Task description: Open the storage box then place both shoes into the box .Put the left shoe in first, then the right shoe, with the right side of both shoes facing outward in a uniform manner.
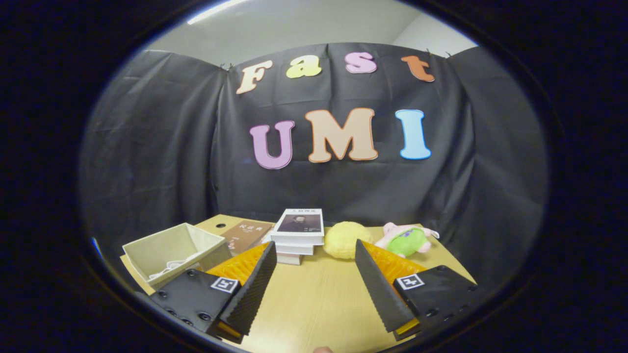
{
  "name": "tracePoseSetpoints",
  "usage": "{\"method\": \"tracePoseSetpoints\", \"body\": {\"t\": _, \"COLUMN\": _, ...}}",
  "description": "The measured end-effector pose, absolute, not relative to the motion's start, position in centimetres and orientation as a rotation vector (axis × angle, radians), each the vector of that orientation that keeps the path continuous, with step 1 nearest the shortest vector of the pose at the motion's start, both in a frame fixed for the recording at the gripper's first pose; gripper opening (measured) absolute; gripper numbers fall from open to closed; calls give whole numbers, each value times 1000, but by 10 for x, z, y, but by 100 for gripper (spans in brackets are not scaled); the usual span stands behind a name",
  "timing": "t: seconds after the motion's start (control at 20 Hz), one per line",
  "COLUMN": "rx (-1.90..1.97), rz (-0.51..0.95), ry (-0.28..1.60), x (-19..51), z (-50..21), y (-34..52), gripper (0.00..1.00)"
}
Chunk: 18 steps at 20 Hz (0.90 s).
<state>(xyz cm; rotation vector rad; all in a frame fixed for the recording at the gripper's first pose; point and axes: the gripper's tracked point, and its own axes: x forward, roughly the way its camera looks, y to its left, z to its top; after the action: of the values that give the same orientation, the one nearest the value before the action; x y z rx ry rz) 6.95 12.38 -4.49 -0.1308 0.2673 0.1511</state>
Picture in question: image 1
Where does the pink and green plush toy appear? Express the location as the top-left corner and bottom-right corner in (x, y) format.
(375, 222), (440, 258)

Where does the white canvas shoe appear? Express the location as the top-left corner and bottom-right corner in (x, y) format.
(148, 259), (199, 281)

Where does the flat brown book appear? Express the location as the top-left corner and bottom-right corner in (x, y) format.
(221, 221), (274, 256)

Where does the grey fabric storage box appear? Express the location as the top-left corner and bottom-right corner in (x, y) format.
(122, 223), (234, 290)

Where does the white book with portrait cover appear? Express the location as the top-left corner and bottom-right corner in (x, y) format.
(270, 208), (325, 246)

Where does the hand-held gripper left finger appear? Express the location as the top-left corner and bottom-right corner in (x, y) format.
(149, 240), (278, 344)

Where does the plain white book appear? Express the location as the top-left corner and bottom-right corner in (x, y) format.
(274, 242), (315, 256)

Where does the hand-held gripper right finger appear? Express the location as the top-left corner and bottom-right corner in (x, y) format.
(354, 239), (486, 342)

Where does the yellow round plush toy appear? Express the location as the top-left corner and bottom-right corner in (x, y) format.
(323, 222), (373, 259)

